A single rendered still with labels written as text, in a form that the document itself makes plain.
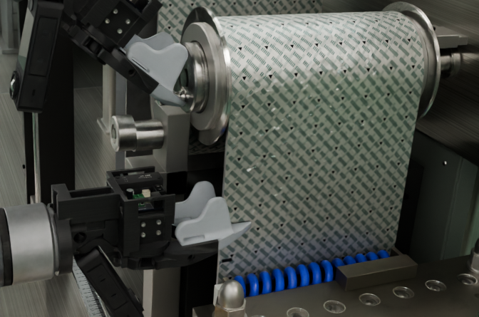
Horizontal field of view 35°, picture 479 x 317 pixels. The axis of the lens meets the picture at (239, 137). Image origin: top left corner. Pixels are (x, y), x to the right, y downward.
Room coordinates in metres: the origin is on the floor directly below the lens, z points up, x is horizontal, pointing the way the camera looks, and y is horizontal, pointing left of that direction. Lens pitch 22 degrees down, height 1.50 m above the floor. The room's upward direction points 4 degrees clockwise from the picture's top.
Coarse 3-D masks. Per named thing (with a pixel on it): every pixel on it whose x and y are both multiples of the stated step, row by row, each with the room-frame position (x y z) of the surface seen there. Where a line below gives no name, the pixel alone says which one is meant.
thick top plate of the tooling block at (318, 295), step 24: (432, 264) 0.79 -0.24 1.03; (456, 264) 0.79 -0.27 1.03; (312, 288) 0.72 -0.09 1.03; (336, 288) 0.72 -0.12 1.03; (384, 288) 0.73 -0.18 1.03; (408, 288) 0.73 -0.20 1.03; (432, 288) 0.74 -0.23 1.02; (456, 288) 0.74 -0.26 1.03; (192, 312) 0.66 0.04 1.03; (264, 312) 0.66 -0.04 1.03; (288, 312) 0.67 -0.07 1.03; (312, 312) 0.67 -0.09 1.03; (336, 312) 0.68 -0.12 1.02; (360, 312) 0.68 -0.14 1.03; (384, 312) 0.68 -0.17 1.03; (408, 312) 0.68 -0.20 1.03; (432, 312) 0.69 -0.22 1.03; (456, 312) 0.69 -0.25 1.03
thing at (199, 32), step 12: (192, 24) 0.78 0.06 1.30; (204, 24) 0.77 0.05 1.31; (192, 36) 0.78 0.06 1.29; (204, 36) 0.75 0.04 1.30; (420, 36) 0.84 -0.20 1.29; (204, 48) 0.75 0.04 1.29; (216, 48) 0.73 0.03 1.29; (216, 60) 0.73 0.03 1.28; (216, 72) 0.72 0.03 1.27; (216, 84) 0.72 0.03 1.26; (216, 96) 0.72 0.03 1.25; (216, 108) 0.72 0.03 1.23; (192, 120) 0.77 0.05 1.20; (204, 120) 0.74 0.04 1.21
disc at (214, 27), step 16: (192, 16) 0.80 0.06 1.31; (208, 16) 0.76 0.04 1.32; (224, 48) 0.72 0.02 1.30; (224, 64) 0.71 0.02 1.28; (224, 80) 0.71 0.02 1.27; (224, 96) 0.71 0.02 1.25; (224, 112) 0.71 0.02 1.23; (192, 128) 0.78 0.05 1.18; (224, 128) 0.71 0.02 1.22; (208, 144) 0.74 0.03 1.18
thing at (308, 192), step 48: (240, 144) 0.72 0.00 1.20; (288, 144) 0.75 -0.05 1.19; (336, 144) 0.77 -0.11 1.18; (384, 144) 0.80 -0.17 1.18; (240, 192) 0.72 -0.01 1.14; (288, 192) 0.75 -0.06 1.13; (336, 192) 0.77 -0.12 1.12; (384, 192) 0.80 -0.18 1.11; (240, 240) 0.73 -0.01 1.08; (288, 240) 0.75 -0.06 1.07; (336, 240) 0.78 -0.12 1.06; (384, 240) 0.81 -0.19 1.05
